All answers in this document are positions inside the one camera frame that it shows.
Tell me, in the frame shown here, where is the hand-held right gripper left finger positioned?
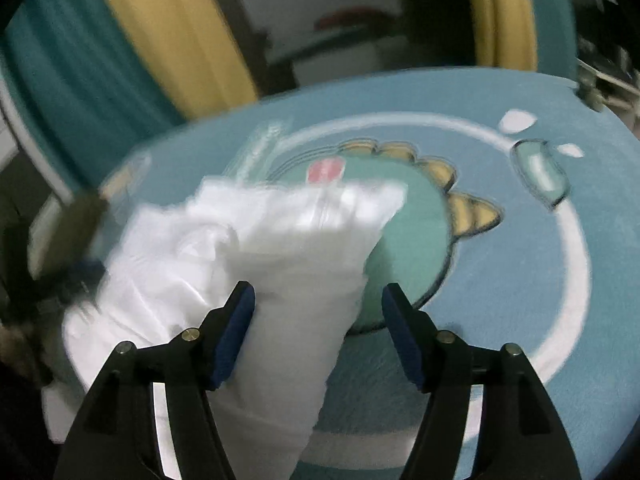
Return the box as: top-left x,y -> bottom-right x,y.
52,281 -> 257,480

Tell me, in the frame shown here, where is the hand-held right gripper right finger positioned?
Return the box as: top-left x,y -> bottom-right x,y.
381,282 -> 583,480

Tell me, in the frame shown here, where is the white garment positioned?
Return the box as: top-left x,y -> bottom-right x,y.
42,177 -> 408,480

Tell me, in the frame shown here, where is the blue dinosaur print mat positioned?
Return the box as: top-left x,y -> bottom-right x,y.
30,67 -> 640,480

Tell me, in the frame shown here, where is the teal curtain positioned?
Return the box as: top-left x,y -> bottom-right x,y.
0,0 -> 186,201
530,0 -> 583,83

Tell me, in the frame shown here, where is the dark glass door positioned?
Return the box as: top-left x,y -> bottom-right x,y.
200,0 -> 481,103

